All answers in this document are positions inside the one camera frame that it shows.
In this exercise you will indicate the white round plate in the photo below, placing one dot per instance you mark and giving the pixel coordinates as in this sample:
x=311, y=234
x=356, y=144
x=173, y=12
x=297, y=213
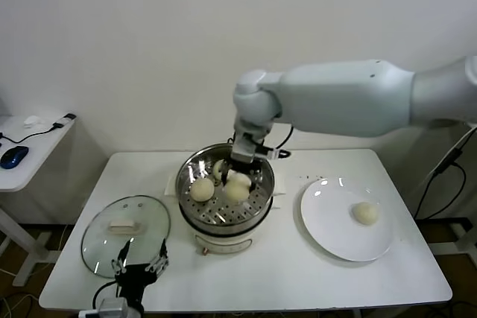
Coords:
x=328, y=213

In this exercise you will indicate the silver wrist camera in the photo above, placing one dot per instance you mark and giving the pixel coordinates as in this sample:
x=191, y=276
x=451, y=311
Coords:
x=112, y=307
x=244, y=148

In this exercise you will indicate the white electric cooker base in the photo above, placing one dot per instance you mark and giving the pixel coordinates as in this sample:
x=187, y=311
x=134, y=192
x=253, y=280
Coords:
x=223, y=240

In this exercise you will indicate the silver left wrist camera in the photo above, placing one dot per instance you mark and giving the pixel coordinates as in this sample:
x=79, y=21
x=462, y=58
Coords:
x=112, y=307

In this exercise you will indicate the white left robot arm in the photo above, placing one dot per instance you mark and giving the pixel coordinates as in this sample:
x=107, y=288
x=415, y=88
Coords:
x=134, y=308

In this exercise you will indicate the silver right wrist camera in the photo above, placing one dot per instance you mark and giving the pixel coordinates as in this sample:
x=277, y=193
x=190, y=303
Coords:
x=244, y=148

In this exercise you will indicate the glass pot lid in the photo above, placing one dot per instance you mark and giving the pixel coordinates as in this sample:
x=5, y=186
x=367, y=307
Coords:
x=123, y=226

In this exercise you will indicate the stainless steel steamer basket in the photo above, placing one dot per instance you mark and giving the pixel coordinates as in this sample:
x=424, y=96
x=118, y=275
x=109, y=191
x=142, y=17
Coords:
x=186, y=180

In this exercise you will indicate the white side table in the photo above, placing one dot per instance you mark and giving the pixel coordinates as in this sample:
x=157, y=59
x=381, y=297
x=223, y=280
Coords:
x=37, y=154

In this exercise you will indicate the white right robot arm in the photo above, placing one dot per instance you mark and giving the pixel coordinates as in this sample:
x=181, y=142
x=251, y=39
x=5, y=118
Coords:
x=335, y=98

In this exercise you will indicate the black power adapter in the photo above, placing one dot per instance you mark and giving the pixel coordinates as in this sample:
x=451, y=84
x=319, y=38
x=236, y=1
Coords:
x=447, y=161

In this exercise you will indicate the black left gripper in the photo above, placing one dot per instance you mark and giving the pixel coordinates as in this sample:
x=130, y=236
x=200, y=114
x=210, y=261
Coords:
x=135, y=276

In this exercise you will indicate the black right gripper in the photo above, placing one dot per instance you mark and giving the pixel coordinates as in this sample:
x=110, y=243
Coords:
x=244, y=166

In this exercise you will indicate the blue computer mouse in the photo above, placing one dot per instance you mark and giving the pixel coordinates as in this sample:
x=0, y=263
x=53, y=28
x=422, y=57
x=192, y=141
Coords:
x=14, y=156

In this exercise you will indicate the white crumpled object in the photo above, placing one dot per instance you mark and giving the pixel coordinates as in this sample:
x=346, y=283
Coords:
x=33, y=121

